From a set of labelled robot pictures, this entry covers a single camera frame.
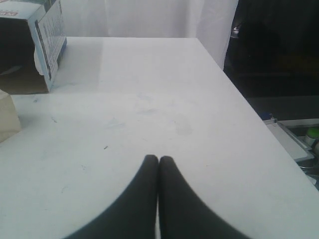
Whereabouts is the light wooden cube block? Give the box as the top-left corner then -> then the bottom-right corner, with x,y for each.
0,90 -> 21,142

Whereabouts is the green capped bottle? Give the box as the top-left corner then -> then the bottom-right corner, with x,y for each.
304,127 -> 319,146

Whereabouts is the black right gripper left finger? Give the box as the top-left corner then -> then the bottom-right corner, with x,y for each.
67,155 -> 159,239

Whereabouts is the clear plastic storage bin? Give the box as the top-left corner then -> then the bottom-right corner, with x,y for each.
263,119 -> 319,163

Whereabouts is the blue white cardboard box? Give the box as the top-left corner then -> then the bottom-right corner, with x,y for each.
0,0 -> 67,95

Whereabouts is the white curtain backdrop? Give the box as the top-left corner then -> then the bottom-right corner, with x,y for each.
61,0 -> 238,68

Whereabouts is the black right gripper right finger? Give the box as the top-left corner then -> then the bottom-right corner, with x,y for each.
158,156 -> 248,239

